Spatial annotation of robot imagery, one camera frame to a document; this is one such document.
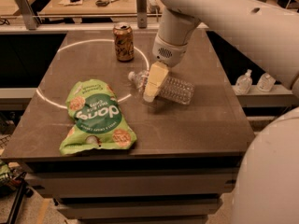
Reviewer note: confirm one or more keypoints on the green rice chips bag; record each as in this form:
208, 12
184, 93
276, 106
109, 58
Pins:
99, 122

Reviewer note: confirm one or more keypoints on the grey drawer cabinet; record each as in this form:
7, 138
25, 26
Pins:
113, 188

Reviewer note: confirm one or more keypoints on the left small bottle on shelf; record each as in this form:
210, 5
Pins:
243, 83

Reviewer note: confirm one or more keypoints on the gold soda can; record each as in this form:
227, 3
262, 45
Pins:
123, 41

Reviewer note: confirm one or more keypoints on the left metal bracket post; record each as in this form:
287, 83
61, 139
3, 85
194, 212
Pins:
28, 15

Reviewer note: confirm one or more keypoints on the black sunglasses on desk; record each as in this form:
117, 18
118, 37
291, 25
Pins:
105, 3

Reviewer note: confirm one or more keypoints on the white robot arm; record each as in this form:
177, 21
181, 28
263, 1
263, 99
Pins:
267, 185

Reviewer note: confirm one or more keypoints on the middle metal bracket post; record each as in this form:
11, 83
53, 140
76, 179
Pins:
141, 8

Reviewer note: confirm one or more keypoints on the small bottle on shelf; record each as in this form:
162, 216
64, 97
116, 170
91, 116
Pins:
265, 83
243, 83

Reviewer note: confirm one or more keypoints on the clear plastic water bottle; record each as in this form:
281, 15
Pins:
173, 89

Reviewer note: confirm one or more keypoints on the white power strip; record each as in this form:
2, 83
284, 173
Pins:
153, 6

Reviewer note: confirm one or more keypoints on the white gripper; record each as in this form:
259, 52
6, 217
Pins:
168, 53

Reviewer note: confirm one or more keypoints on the right small bottle on shelf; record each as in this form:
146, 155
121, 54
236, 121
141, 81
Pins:
265, 83

